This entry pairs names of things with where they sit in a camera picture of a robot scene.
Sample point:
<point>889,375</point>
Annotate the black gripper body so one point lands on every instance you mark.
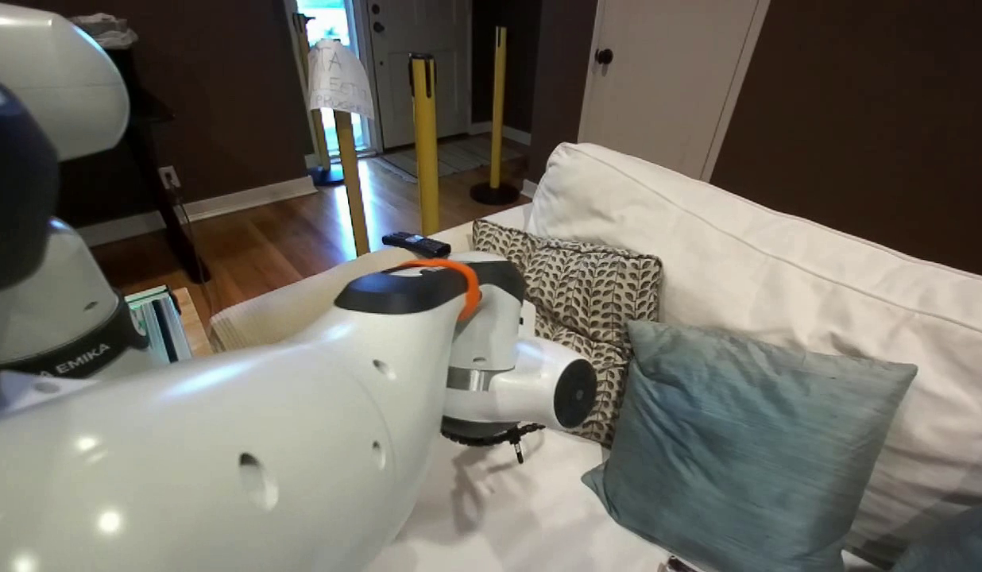
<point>476,435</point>

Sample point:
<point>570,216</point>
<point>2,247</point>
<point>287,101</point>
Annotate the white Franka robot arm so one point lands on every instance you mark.
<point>246,446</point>

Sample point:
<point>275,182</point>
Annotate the black remote control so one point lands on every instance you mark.
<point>414,244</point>

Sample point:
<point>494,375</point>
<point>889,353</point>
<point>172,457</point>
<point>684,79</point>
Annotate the white sofa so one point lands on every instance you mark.
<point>508,518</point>

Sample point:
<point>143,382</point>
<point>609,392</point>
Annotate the leaf patterned pillow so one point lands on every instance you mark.
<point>584,287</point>

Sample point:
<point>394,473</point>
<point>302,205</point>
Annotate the teal pillow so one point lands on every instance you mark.
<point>746,446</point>

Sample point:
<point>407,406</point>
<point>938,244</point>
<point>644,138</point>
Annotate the yellow pole with base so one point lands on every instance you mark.
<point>497,106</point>

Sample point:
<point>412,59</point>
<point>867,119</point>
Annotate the white sofa back cushion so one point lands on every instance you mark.
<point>785,256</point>

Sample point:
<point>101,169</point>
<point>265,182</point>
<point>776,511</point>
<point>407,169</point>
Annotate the white panel entry door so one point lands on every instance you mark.
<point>427,75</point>

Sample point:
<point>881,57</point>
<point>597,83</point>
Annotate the white cloth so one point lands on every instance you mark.
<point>338,80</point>

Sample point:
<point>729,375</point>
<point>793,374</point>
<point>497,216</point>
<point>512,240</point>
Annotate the black tripod stand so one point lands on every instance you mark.
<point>155,160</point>

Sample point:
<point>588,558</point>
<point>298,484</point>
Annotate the white wall outlet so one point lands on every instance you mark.
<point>169,178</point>

